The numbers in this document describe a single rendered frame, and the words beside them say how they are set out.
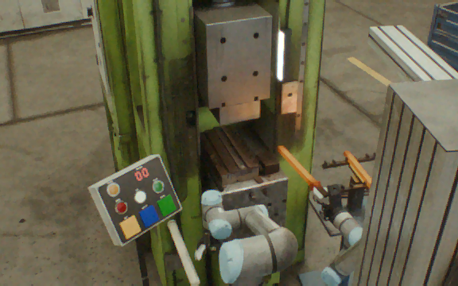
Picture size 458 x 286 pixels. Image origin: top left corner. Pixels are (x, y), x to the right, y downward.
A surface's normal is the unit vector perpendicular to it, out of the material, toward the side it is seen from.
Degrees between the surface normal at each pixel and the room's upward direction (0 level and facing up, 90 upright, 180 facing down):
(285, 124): 90
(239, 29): 90
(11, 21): 90
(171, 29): 90
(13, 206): 0
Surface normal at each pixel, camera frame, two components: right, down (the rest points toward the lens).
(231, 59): 0.33, 0.51
